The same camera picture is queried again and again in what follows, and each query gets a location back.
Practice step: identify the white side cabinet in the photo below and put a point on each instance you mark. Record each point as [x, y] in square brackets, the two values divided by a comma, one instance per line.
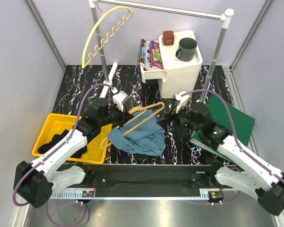
[176, 75]

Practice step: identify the blue tank top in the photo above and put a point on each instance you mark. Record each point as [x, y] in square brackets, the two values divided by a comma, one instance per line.
[147, 139]

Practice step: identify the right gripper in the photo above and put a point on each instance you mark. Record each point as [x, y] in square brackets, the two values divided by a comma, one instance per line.
[171, 117]

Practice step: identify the aluminium frame rail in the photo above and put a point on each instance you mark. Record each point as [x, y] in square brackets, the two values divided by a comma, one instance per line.
[142, 194]

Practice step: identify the dark green mug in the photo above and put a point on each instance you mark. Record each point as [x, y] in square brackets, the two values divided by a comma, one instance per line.
[186, 49]

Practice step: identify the blue book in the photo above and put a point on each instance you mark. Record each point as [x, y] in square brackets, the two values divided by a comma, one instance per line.
[146, 55]

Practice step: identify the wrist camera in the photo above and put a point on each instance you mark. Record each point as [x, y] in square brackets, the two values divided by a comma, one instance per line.
[120, 99]
[181, 100]

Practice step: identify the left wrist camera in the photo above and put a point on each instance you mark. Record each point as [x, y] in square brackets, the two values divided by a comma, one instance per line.
[120, 99]

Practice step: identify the brown cube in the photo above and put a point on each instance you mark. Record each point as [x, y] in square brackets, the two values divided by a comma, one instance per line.
[168, 38]

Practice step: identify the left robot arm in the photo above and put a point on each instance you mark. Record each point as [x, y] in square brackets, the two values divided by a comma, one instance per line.
[83, 132]

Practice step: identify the dark brown book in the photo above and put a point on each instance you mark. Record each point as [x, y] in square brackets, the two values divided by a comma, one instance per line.
[142, 52]

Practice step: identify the black cloth in bin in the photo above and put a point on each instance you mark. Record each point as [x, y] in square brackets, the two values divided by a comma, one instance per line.
[57, 138]

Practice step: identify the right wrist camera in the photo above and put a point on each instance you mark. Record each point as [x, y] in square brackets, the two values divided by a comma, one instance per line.
[181, 100]

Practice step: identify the purple book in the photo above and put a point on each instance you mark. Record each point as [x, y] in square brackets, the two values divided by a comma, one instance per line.
[156, 61]

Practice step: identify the green folder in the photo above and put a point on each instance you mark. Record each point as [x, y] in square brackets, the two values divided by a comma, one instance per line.
[243, 123]

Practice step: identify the orange-yellow plastic hanger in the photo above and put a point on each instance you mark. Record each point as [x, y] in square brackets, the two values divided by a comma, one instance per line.
[138, 111]

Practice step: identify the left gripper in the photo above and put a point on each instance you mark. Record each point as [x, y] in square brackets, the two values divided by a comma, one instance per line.
[124, 117]

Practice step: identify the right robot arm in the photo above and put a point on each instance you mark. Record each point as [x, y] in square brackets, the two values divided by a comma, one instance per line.
[262, 181]

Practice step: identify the yellow plastic bin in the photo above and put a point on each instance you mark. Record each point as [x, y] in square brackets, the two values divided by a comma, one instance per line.
[57, 123]

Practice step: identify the white clothes rack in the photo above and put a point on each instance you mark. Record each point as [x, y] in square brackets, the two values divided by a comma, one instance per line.
[94, 43]

